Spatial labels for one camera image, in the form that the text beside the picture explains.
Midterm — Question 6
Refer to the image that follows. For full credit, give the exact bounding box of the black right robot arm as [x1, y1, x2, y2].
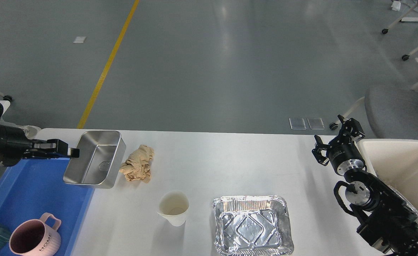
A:
[312, 115, 418, 256]

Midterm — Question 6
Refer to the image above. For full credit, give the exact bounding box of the aluminium foil tray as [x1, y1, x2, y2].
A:
[212, 195, 295, 256]

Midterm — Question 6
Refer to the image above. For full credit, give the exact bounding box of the beige plastic bin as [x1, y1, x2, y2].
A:
[357, 139, 418, 210]

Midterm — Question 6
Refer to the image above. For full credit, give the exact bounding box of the crumpled brown paper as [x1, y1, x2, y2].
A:
[119, 145, 154, 183]

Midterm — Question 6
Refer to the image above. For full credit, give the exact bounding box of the white paper cup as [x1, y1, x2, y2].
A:
[157, 191, 190, 227]

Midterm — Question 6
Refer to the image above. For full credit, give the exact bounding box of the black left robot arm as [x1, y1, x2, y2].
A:
[0, 103, 80, 167]

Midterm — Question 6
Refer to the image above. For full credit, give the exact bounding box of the pink ribbed mug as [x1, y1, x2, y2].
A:
[9, 213, 61, 256]

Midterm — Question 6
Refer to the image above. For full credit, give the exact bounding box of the grey office chair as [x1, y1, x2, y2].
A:
[342, 85, 418, 140]

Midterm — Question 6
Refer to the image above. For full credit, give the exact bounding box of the blue plastic tray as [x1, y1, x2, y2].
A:
[0, 158, 94, 256]

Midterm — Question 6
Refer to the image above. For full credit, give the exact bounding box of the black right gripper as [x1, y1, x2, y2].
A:
[312, 115, 365, 176]

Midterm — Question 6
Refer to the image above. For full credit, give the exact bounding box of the stainless steel rectangular container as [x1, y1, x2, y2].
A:
[63, 130, 126, 188]

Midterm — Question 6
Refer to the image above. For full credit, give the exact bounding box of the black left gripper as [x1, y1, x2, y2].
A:
[0, 125, 80, 167]

